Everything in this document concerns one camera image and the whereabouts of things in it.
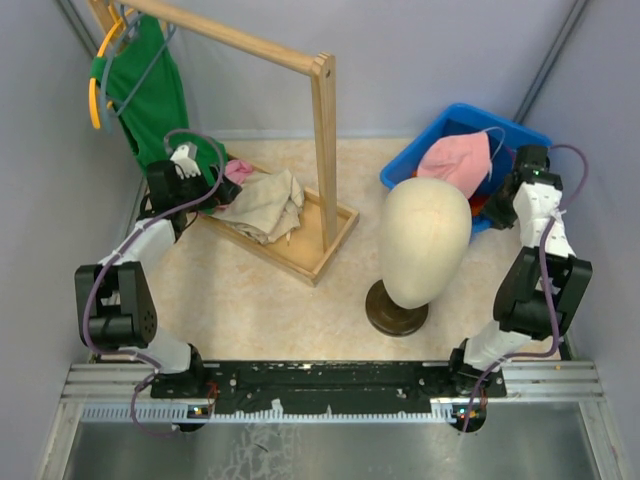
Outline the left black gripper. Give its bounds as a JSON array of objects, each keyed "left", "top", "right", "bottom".
[{"left": 175, "top": 162, "right": 242, "bottom": 212}]

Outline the blue plastic bin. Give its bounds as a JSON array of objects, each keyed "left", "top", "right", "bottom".
[{"left": 379, "top": 103, "right": 552, "bottom": 237}]

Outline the pink hat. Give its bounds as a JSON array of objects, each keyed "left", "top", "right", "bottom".
[{"left": 416, "top": 131, "right": 492, "bottom": 199}]

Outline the cream mannequin head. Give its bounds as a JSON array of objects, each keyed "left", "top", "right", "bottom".
[{"left": 365, "top": 177, "right": 472, "bottom": 337}]

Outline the wooden clothes rack with tray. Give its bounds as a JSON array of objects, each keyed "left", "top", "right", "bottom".
[{"left": 88, "top": 1, "right": 359, "bottom": 287}]

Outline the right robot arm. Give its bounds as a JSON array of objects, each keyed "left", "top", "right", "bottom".
[{"left": 446, "top": 145, "right": 593, "bottom": 396}]

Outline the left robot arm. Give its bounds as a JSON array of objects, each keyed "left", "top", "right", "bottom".
[{"left": 74, "top": 160, "right": 240, "bottom": 397}]

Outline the orange hat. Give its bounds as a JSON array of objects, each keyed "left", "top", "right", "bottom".
[{"left": 469, "top": 195, "right": 489, "bottom": 217}]

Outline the pink cloth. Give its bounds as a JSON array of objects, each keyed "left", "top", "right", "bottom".
[{"left": 224, "top": 159, "right": 254, "bottom": 186}]

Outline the grey hanger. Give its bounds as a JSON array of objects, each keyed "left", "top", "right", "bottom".
[{"left": 88, "top": 9, "right": 176, "bottom": 132}]

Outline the beige cloth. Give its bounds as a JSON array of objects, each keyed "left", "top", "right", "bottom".
[{"left": 212, "top": 169, "right": 305, "bottom": 245}]

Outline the green shirt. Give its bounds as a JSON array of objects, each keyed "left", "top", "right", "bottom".
[{"left": 90, "top": 13, "right": 230, "bottom": 176}]

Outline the yellow hanger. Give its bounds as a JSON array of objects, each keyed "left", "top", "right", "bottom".
[{"left": 88, "top": 7, "right": 134, "bottom": 130}]

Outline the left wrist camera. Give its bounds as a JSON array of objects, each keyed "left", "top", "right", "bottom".
[{"left": 170, "top": 142, "right": 201, "bottom": 179}]

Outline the aluminium rail frame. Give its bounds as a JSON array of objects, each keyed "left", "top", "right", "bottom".
[{"left": 61, "top": 360, "right": 604, "bottom": 432}]

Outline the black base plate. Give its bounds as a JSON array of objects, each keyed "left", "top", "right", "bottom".
[{"left": 151, "top": 360, "right": 482, "bottom": 415}]

